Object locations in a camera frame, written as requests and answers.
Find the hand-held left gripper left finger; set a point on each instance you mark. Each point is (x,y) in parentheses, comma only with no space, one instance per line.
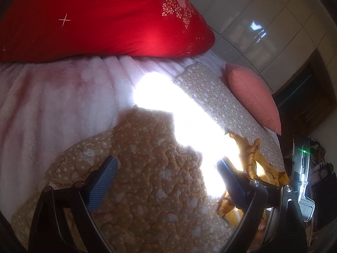
(102,184)

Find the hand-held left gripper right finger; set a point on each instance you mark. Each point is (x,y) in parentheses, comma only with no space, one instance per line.
(233,184)

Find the yellow striped knit sweater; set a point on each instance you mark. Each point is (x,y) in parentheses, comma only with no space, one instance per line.
(263,168)

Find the cluttered shelf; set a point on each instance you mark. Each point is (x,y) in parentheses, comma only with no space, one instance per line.
(320,152)

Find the beige dotted quilt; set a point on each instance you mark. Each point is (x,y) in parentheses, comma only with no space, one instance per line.
(152,189)

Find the brown wooden door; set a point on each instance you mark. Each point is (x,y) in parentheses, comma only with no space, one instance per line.
(305,95)

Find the pink ribbed pillow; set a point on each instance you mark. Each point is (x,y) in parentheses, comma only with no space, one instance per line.
(252,97)

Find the pale pink fleece blanket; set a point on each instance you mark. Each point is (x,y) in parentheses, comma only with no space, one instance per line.
(58,102)

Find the white glossy wardrobe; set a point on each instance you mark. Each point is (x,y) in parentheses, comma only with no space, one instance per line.
(250,18)

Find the red floral pillow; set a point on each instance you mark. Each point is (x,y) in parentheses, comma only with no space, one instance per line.
(92,21)

